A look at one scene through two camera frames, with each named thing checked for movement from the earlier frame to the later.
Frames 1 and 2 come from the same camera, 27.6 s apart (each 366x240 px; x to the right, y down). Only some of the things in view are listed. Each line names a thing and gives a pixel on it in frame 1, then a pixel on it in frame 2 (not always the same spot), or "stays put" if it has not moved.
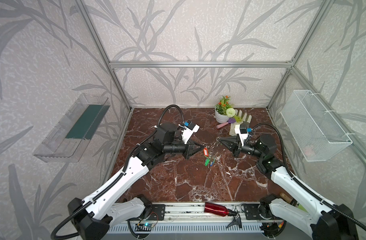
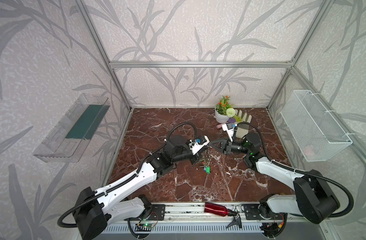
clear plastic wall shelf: (67, 141) stays put
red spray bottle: (218, 210) stays put
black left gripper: (187, 148) -> (196, 156)
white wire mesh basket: (318, 136) stays put
